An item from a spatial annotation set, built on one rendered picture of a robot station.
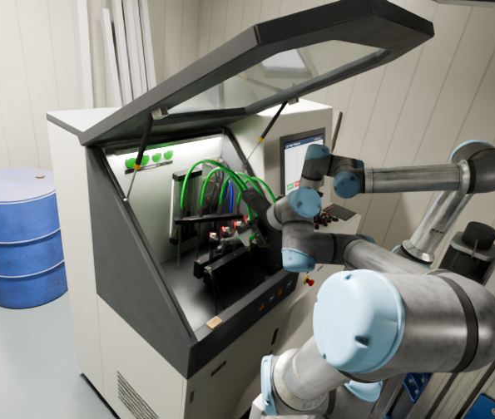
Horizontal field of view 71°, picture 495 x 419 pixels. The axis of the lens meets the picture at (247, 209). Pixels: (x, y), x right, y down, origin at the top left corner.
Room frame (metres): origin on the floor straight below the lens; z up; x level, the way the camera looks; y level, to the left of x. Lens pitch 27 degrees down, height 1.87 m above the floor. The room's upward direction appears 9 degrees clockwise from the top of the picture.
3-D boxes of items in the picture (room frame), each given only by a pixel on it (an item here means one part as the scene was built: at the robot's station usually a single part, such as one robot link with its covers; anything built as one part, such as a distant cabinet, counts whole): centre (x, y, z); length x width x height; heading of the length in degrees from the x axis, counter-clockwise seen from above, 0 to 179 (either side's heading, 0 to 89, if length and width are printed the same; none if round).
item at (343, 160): (1.09, -0.30, 1.52); 0.11 x 0.11 x 0.08; 81
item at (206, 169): (1.56, 0.19, 1.20); 0.13 x 0.03 x 0.31; 145
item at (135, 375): (1.22, 0.15, 0.39); 0.70 x 0.58 x 0.79; 145
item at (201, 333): (1.07, -0.07, 0.87); 0.62 x 0.04 x 0.16; 145
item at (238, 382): (1.06, -0.09, 0.44); 0.65 x 0.02 x 0.68; 145
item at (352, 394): (0.53, -0.29, 1.20); 0.13 x 0.12 x 0.14; 99
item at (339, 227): (1.69, -0.41, 0.96); 0.70 x 0.22 x 0.03; 145
